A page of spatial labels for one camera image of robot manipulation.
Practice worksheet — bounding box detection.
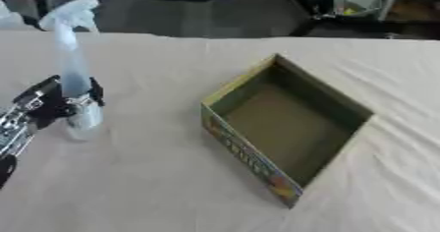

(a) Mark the clear spray bottle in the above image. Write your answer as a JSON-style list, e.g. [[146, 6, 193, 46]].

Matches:
[[35, 0, 107, 142]]

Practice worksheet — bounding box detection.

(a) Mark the open cardboard box green inside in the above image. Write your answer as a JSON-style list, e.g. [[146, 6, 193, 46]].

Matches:
[[199, 52, 375, 209]]

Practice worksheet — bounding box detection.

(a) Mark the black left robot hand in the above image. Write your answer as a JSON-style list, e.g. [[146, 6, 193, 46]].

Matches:
[[12, 74, 107, 123]]

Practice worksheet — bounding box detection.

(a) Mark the black tripod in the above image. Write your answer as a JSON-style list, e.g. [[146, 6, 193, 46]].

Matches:
[[283, 0, 440, 40]]

